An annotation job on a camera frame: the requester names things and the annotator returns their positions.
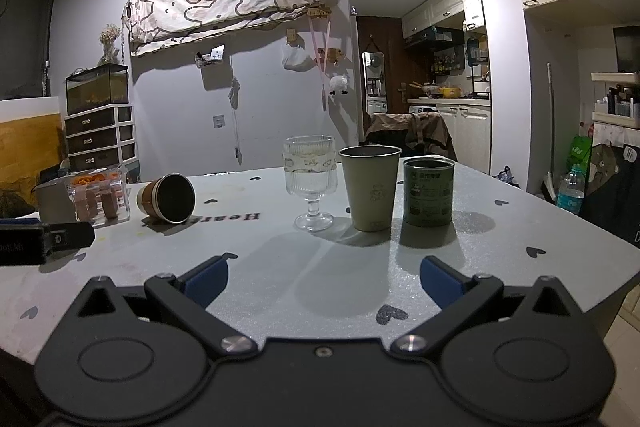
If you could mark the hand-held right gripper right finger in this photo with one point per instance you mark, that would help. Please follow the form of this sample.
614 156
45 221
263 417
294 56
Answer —
441 281

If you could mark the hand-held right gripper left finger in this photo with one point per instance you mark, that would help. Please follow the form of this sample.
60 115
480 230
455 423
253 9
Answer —
205 283

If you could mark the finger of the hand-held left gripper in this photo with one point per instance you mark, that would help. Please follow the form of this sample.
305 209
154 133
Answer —
70 237

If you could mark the brown cup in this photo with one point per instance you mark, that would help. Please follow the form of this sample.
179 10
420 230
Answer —
150 199

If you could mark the olive green tall cup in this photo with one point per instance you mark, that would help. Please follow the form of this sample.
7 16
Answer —
370 197

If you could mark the grey metal box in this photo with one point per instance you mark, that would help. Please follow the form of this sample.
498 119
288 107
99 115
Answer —
50 202

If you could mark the clear plastic snack container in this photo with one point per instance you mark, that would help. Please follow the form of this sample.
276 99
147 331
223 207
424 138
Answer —
97 202

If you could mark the green tin can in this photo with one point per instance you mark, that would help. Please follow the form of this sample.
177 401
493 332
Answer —
427 202

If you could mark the wooden panel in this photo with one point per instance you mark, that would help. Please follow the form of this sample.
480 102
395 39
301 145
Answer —
30 147

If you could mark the white drawer unit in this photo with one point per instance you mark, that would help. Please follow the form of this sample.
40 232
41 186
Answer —
100 137

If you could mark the glass fish tank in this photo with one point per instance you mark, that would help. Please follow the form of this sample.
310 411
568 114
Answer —
97 89

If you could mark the white kitchen base cabinets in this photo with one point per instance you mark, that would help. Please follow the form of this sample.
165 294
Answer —
465 132

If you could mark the chair with brown cloth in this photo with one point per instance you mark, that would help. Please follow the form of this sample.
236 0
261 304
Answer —
415 132

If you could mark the ribbed glass goblet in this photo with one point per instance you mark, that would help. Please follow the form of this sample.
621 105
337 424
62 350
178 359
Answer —
309 167

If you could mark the clear water bottle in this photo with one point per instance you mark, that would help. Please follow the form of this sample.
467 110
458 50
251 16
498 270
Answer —
571 194

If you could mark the white mop stick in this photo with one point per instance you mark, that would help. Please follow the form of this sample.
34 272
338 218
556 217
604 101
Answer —
551 132

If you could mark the yellow cooking pot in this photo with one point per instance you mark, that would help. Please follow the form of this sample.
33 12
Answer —
447 93

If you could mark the green shopping bag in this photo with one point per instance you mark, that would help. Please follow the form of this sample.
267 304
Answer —
580 152

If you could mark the black printed cloth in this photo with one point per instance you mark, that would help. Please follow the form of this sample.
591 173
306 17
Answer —
612 197

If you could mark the dried flower bunch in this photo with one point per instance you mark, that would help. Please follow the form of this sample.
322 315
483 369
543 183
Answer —
109 39

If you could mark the dark curtain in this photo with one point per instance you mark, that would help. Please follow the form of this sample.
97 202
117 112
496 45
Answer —
25 32

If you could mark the white sheep plush toy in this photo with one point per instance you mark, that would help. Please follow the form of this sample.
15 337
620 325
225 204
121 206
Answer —
338 84

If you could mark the white storage shelf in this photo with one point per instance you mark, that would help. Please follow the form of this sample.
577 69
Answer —
617 119

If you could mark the white plastic bag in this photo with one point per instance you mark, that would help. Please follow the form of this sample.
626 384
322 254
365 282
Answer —
297 57

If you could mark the printed blanket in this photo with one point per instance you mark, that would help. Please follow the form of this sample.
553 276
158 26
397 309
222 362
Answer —
215 2

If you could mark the dark screen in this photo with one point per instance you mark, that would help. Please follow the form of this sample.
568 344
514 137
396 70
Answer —
627 49

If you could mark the wall mirror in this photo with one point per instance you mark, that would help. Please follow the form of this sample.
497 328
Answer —
373 74

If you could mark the clear wall holder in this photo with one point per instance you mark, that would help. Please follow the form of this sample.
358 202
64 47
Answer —
210 57

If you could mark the white kitchen wall cabinets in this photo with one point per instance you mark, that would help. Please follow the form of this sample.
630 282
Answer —
445 7

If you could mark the wooden wall ornament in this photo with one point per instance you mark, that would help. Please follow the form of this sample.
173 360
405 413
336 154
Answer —
318 12

